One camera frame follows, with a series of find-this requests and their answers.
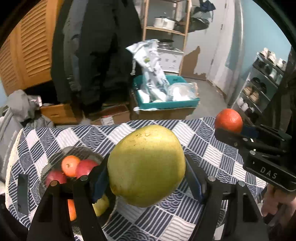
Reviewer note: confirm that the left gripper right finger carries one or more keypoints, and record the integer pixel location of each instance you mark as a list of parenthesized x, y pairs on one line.
[(243, 220)]

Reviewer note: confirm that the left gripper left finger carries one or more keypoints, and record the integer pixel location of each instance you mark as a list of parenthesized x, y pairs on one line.
[(51, 220)]

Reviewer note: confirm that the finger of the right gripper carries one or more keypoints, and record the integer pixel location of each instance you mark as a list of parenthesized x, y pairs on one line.
[(235, 140), (249, 131)]

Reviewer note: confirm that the large green pomelo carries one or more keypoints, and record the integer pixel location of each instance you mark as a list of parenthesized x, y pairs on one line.
[(146, 166)]

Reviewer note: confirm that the person's right hand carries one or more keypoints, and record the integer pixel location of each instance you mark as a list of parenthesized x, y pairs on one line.
[(272, 198)]

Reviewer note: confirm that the large orange fruit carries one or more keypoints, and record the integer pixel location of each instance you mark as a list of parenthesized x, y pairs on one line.
[(72, 210)]

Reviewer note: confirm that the blue white patterned bedspread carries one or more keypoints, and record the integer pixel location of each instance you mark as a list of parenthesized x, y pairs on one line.
[(173, 218)]

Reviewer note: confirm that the red apple in bowl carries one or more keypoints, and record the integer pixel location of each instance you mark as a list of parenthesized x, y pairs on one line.
[(55, 175)]

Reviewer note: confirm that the orange in bowl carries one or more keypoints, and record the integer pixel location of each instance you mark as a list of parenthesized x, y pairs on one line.
[(69, 165)]

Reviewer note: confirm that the shoe rack with shoes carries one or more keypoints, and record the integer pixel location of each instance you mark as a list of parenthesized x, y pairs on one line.
[(261, 84)]

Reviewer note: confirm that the red apple on bed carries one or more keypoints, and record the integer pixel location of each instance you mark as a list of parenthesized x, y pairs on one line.
[(84, 167)]

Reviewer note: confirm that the clear plastic bag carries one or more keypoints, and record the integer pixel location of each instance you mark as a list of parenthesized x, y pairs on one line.
[(182, 92)]

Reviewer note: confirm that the white printed plastic bag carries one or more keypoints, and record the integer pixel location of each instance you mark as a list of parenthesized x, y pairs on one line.
[(154, 81)]

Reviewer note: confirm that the white patterned cabinet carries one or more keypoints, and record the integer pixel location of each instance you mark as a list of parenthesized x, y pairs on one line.
[(170, 60)]

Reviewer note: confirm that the wooden drawer box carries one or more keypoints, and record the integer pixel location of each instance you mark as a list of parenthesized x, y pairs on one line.
[(62, 114)]

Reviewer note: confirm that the grey clothing pile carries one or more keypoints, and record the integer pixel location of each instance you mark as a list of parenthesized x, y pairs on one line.
[(26, 110)]

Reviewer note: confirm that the teal plastic bin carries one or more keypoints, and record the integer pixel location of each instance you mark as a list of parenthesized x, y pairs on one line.
[(144, 103)]

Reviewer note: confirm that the brown cardboard box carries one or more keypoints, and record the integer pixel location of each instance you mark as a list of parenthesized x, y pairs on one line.
[(123, 112)]

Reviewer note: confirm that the metal cooking pot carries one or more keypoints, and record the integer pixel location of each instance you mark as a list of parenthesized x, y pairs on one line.
[(164, 22)]

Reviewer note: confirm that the wooden shelf rack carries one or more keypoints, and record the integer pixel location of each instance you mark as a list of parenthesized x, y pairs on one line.
[(184, 33)]

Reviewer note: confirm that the black hanging coat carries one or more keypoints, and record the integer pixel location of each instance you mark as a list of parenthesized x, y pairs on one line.
[(91, 65)]

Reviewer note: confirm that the wooden louvered wardrobe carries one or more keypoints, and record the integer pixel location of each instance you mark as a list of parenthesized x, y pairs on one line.
[(26, 55)]

